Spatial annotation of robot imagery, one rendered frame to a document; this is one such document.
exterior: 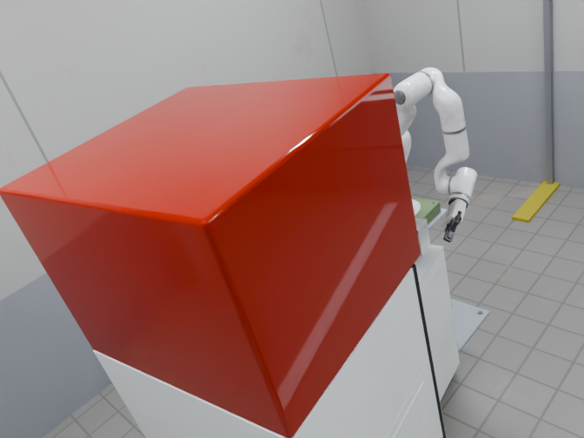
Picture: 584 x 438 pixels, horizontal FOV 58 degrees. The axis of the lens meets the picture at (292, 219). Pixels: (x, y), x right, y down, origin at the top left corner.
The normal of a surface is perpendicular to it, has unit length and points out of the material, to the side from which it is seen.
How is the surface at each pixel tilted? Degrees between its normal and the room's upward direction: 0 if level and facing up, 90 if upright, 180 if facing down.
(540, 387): 0
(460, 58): 90
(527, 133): 90
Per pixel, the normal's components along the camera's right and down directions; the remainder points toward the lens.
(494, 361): -0.25, -0.84
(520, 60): -0.67, 0.51
